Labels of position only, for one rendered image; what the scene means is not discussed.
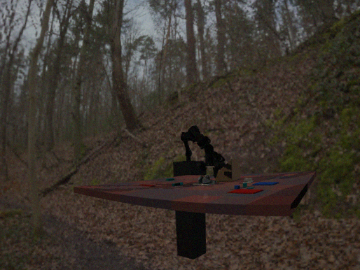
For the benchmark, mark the red flat rectangular plate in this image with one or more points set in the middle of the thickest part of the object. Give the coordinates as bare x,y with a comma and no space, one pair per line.
249,191

